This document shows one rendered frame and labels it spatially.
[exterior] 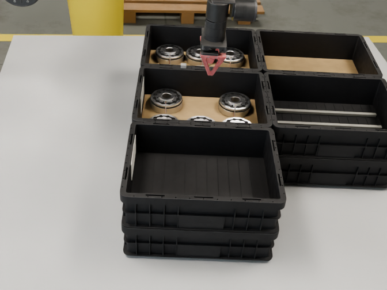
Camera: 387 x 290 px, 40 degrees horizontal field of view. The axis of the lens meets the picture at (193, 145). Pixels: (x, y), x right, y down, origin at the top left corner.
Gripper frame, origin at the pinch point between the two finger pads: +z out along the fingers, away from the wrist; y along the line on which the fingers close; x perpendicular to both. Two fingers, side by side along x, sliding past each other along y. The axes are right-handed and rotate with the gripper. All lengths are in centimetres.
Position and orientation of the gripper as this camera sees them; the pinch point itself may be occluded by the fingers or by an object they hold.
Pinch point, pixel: (210, 66)
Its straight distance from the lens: 147.7
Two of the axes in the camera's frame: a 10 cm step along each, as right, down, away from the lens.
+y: 0.1, -6.4, 7.7
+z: -0.8, 7.7, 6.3
